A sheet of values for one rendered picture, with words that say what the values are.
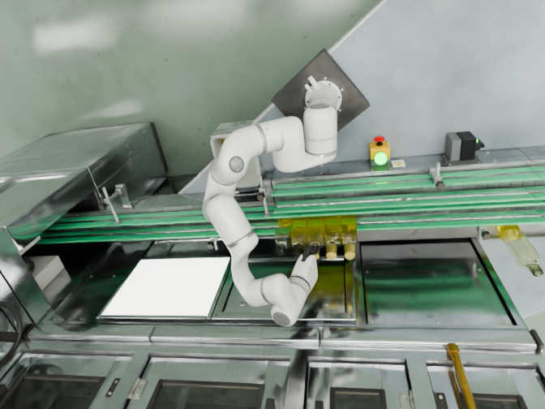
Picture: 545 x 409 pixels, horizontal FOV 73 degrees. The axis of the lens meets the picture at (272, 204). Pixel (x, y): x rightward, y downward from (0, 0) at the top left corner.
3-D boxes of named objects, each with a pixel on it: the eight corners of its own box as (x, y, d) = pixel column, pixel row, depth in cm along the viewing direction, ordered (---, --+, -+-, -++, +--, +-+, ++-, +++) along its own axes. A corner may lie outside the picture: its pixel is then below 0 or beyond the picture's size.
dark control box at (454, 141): (444, 152, 139) (450, 161, 132) (445, 132, 135) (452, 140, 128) (468, 150, 137) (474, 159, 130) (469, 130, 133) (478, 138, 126)
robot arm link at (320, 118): (336, 92, 113) (336, 108, 99) (337, 134, 119) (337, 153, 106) (305, 95, 114) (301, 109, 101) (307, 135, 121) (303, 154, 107)
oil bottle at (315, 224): (311, 218, 147) (307, 251, 129) (310, 206, 144) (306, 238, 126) (325, 218, 146) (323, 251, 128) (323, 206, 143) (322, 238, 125)
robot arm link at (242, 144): (249, 129, 107) (201, 141, 102) (263, 118, 94) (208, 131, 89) (262, 174, 108) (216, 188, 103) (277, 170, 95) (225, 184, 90)
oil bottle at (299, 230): (297, 219, 148) (291, 251, 130) (295, 207, 146) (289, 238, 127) (311, 218, 147) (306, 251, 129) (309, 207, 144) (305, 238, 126)
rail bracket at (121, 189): (132, 203, 169) (105, 230, 149) (119, 170, 160) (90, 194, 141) (141, 202, 168) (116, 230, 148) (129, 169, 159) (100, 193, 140)
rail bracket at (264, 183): (266, 206, 147) (261, 223, 136) (259, 168, 139) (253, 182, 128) (273, 205, 146) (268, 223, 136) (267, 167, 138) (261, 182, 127)
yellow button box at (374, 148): (369, 158, 144) (371, 166, 138) (368, 140, 141) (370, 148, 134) (388, 157, 143) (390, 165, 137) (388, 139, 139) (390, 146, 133)
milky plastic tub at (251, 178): (226, 178, 158) (221, 188, 151) (215, 129, 147) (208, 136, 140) (266, 176, 155) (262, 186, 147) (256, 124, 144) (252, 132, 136)
